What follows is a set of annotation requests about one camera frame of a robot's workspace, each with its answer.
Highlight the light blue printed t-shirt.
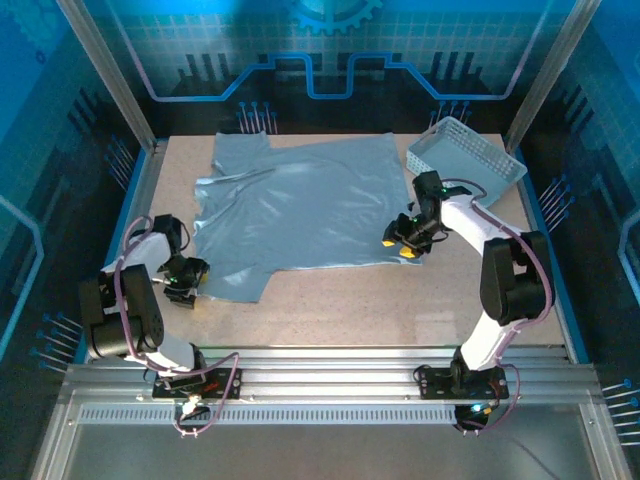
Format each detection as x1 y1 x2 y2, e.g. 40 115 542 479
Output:
192 130 425 305

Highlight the light blue plastic basket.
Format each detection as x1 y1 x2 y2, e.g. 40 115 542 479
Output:
404 116 529 209

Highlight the blue left table edge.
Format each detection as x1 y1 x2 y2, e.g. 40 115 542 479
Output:
73 148 151 364

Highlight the blue table edge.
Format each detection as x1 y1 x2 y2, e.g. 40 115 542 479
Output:
518 180 591 365
73 148 151 364

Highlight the blue right table edge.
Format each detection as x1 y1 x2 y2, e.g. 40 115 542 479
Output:
518 180 591 365

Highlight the grey metal front panel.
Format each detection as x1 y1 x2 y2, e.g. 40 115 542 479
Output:
29 423 632 480

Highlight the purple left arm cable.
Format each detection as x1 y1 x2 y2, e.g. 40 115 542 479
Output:
113 215 157 366

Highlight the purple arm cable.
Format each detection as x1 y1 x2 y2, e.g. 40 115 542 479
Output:
113 215 157 366
439 178 554 362

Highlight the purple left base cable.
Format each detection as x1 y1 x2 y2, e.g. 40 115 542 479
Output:
172 351 241 439

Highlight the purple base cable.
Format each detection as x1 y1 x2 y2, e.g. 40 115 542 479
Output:
452 363 522 437
172 351 241 439

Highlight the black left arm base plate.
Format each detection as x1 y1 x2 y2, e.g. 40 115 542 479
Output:
151 368 244 401

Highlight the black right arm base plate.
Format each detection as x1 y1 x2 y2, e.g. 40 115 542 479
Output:
413 364 510 402

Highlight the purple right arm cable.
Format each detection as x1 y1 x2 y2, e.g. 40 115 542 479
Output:
439 178 554 362

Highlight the aluminium front frame rail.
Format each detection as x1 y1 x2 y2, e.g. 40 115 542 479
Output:
58 344 609 407

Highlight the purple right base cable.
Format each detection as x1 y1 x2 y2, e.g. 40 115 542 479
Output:
452 363 522 437

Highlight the slotted grey cable duct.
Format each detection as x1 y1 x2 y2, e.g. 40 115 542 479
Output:
77 403 599 427

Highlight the aluminium right corner post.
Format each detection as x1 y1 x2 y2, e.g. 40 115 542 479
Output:
503 0 604 152

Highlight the aluminium corner post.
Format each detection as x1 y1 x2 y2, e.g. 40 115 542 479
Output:
503 0 604 152
56 0 160 152

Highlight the aluminium left corner post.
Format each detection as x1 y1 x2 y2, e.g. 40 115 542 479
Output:
56 0 160 152

